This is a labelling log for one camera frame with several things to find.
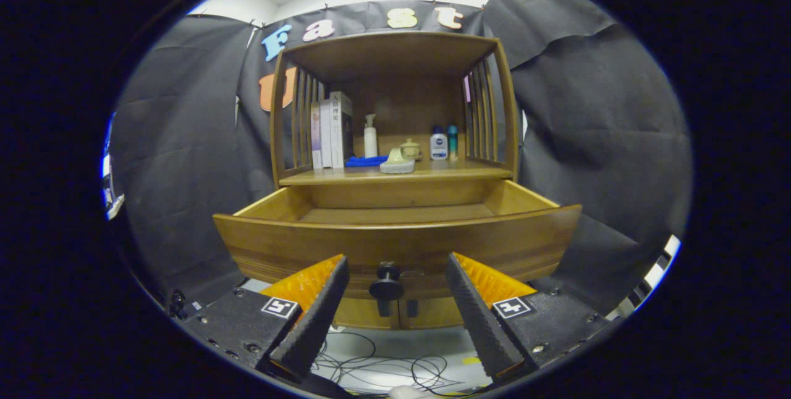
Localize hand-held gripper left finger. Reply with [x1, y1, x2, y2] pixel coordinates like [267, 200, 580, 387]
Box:
[182, 254, 351, 382]

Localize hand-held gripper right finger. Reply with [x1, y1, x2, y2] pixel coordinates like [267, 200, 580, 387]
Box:
[445, 252, 622, 381]

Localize black drawer knob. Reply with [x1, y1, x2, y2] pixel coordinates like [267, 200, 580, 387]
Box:
[369, 261, 405, 317]

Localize pale green glass cup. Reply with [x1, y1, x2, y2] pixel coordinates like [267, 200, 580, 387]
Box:
[379, 148, 416, 175]

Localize wooden cabinet door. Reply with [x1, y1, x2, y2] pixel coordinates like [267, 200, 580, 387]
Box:
[337, 297, 399, 330]
[399, 297, 465, 330]

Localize wooden countertop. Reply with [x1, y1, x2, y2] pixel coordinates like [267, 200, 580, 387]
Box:
[279, 158, 514, 187]

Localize wooden cabinet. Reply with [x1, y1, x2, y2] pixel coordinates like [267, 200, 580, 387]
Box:
[269, 30, 521, 330]

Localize black power strip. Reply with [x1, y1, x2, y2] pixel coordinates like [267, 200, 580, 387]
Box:
[168, 289, 201, 319]

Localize white bottle with blue cap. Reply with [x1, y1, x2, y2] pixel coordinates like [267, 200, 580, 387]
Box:
[429, 125, 449, 161]

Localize white board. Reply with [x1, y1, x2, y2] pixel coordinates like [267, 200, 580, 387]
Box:
[609, 234, 682, 321]

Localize white book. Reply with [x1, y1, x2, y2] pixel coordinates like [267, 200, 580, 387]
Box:
[319, 98, 333, 169]

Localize white pump bottle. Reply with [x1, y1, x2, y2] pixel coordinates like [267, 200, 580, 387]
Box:
[363, 114, 378, 159]

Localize grey portrait cover book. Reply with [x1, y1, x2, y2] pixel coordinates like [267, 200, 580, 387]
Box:
[330, 91, 353, 169]

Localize black floor cables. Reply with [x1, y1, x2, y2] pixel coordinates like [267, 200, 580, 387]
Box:
[312, 330, 489, 395]

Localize white wall device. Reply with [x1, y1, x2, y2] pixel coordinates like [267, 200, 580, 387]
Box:
[101, 115, 125, 221]

